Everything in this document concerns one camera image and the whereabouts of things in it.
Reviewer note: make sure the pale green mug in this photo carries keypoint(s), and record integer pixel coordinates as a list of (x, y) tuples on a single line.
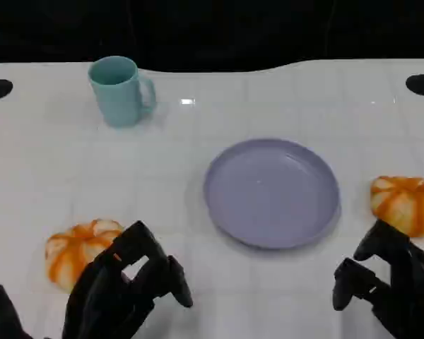
[(118, 102)]

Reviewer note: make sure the orange and white bread roll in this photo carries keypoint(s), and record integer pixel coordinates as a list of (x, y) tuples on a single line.
[(406, 205), (70, 254)]

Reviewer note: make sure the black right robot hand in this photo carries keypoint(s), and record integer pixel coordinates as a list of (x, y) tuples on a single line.
[(413, 282)]

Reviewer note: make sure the lilac plate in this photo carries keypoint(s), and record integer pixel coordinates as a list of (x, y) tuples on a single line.
[(268, 197)]

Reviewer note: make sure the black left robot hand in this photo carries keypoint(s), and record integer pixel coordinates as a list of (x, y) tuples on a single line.
[(102, 293)]

